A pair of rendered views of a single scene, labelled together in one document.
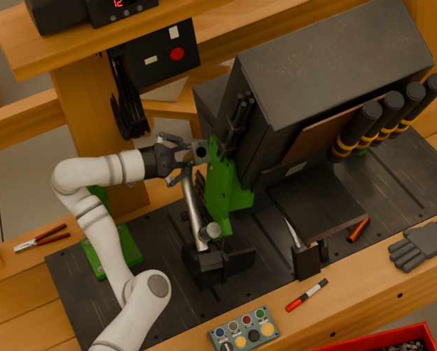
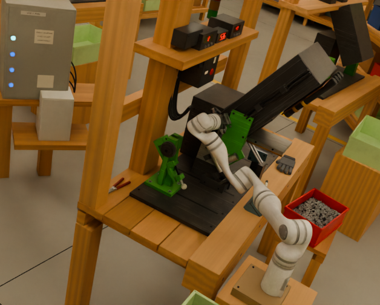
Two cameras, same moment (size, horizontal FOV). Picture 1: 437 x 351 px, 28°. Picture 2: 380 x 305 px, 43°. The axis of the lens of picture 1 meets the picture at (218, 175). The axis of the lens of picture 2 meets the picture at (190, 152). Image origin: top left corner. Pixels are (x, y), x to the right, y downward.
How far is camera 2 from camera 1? 1.89 m
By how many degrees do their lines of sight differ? 44
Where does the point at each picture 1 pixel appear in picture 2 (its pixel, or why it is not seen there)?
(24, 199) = not seen: outside the picture
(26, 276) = (125, 203)
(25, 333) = (153, 227)
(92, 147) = (157, 125)
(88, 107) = (164, 100)
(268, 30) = not seen: hidden behind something
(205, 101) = (206, 100)
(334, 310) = (279, 190)
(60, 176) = (206, 119)
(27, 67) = (187, 63)
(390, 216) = not seen: hidden behind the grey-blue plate
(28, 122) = (129, 110)
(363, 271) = (275, 177)
